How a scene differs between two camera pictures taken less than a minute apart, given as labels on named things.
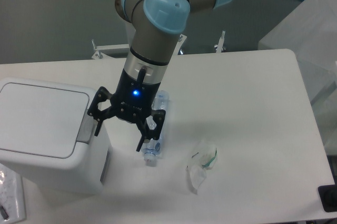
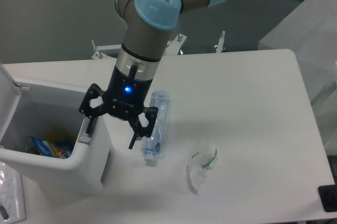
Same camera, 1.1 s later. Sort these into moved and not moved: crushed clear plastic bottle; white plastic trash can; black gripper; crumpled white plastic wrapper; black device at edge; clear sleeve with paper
Moved: white plastic trash can; black gripper
Not moved: crumpled white plastic wrapper; black device at edge; crushed clear plastic bottle; clear sleeve with paper
